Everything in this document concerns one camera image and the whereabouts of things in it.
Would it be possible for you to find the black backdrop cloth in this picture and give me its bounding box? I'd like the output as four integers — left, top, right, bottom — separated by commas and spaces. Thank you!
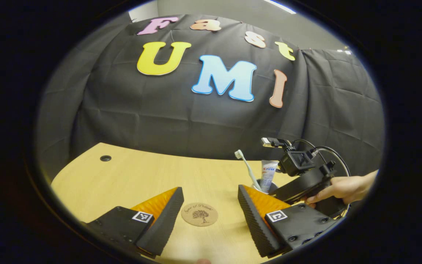
37, 14, 385, 184

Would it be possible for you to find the white cup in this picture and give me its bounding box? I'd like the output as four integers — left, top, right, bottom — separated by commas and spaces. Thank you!
251, 181, 280, 195

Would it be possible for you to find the white toothpaste tube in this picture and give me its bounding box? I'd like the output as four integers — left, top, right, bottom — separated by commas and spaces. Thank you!
259, 160, 280, 194

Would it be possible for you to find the pale green toothbrush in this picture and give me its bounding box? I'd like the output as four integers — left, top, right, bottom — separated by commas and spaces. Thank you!
234, 149, 262, 191

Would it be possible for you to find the light wooden desktop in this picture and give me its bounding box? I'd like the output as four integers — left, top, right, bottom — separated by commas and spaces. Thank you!
51, 142, 343, 264

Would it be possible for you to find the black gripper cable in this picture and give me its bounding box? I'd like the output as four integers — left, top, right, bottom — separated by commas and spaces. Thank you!
293, 139, 351, 177

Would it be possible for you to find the round cork coaster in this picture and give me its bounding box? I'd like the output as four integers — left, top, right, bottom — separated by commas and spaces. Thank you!
181, 202, 219, 227

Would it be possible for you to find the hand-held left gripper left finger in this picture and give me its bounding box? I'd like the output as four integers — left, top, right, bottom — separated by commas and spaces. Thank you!
82, 187, 185, 257

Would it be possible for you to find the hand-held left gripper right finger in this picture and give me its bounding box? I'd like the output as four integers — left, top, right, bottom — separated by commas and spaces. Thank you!
238, 184, 338, 258

